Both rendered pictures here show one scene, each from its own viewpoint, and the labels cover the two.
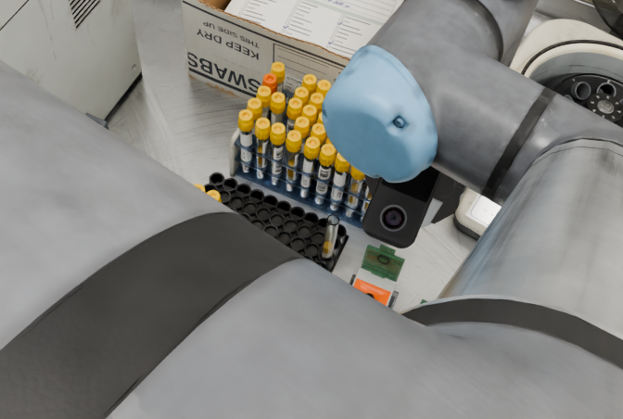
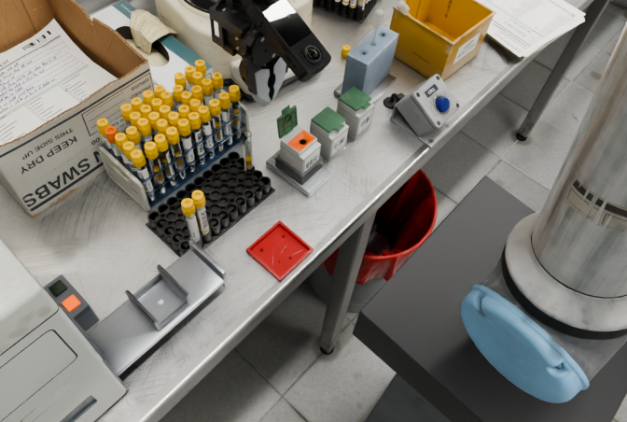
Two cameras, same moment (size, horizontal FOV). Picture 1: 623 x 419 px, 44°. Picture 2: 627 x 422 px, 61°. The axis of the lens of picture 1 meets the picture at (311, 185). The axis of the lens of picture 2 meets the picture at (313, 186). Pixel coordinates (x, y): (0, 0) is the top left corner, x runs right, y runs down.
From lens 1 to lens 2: 0.43 m
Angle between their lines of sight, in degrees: 38
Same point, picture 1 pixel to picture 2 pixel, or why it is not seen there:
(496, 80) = not seen: outside the picture
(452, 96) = not seen: outside the picture
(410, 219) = (316, 46)
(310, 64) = (111, 104)
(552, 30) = not seen: outside the picture
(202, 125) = (90, 219)
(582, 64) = not seen: outside the picture
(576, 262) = not seen: outside the picture
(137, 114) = (49, 264)
